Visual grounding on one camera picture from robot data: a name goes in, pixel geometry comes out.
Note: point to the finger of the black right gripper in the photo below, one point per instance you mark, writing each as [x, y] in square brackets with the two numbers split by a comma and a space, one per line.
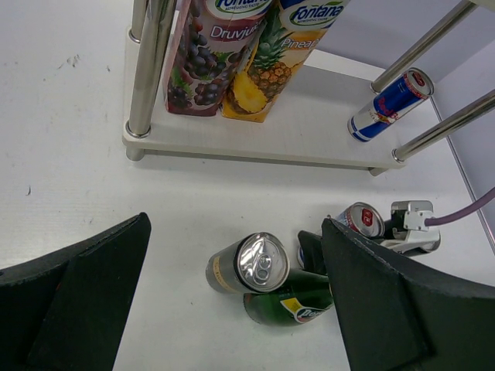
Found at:
[310, 253]

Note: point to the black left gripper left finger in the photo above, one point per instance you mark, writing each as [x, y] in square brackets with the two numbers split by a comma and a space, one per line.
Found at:
[67, 310]

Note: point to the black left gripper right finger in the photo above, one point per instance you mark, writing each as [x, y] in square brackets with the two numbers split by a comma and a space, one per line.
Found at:
[398, 314]

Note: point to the green glass bottle short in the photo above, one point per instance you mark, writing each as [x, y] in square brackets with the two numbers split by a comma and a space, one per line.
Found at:
[303, 297]

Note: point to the black yellow soda can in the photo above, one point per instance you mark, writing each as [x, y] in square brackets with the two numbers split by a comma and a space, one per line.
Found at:
[256, 264]

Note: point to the blue silver energy can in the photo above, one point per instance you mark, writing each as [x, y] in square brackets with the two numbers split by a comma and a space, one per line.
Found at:
[364, 219]

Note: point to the white two-tier shelf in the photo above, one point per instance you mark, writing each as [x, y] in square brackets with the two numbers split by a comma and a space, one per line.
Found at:
[308, 127]

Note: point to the yellow pineapple juice carton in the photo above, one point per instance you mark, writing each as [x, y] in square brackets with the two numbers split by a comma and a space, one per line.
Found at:
[292, 31]

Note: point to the purple grape juice carton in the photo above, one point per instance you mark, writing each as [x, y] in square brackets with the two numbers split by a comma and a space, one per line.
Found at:
[209, 42]

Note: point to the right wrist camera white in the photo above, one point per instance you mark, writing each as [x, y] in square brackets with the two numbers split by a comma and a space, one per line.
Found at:
[406, 227]

